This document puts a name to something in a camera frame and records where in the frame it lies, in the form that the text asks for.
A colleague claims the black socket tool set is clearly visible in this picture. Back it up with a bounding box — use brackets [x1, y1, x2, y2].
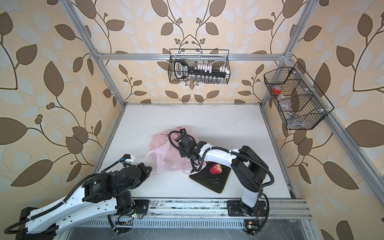
[173, 60, 231, 80]

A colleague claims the pink plastic bag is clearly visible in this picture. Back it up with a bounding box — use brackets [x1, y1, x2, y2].
[143, 127, 194, 175]

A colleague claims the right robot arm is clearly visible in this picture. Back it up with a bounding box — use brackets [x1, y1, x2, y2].
[168, 129, 275, 209]

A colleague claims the red fake strawberry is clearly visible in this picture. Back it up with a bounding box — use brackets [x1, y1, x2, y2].
[210, 164, 223, 175]

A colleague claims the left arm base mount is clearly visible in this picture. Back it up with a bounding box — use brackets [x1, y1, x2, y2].
[114, 199, 150, 217]

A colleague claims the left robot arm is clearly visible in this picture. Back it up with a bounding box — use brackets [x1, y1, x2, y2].
[4, 163, 152, 240]

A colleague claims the black wire basket right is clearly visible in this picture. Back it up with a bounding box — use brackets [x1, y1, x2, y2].
[264, 63, 334, 130]

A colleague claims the black wire basket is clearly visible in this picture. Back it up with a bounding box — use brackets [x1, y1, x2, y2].
[264, 63, 334, 130]
[168, 48, 231, 85]

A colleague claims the black square tray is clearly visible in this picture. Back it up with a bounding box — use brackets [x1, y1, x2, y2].
[189, 162, 231, 194]

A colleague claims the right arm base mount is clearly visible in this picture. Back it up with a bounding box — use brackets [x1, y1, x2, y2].
[227, 200, 269, 218]

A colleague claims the black wire basket rear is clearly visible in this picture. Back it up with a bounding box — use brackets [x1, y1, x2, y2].
[168, 48, 231, 85]

